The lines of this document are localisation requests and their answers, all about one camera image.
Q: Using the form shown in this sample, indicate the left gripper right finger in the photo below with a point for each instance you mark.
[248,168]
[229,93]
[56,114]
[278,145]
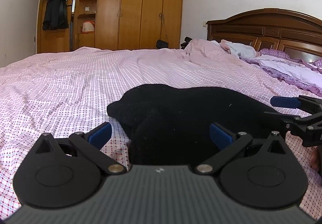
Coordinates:
[229,145]

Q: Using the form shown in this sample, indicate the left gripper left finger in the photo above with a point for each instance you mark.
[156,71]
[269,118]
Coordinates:
[89,146]

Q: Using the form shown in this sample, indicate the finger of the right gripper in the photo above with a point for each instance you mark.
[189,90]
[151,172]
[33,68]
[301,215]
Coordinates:
[278,115]
[285,102]

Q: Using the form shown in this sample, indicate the black garment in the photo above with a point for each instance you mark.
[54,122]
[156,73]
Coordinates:
[171,126]

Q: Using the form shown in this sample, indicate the purple ruffled pillow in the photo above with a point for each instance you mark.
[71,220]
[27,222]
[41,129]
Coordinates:
[297,72]

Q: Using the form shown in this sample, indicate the pink checked bed sheet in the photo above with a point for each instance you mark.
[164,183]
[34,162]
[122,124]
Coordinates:
[62,93]

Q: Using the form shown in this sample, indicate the white light cloth bundle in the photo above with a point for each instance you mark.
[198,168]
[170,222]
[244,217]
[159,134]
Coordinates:
[239,50]

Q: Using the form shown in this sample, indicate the dark wooden headboard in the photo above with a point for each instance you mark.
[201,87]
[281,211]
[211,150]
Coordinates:
[295,33]

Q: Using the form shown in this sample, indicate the pink crumpled blanket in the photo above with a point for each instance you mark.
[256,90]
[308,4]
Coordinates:
[200,51]

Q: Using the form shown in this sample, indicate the black item at bedside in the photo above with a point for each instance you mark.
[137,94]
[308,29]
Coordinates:
[187,40]

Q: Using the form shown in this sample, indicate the white orange box on shelf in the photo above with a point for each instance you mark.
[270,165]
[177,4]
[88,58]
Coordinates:
[88,27]

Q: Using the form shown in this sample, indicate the small black handbag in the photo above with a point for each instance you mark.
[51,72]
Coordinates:
[160,44]

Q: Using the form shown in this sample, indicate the black hanging coat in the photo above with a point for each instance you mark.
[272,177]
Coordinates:
[55,17]

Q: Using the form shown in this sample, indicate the wooden wardrobe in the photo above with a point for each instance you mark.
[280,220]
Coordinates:
[119,24]

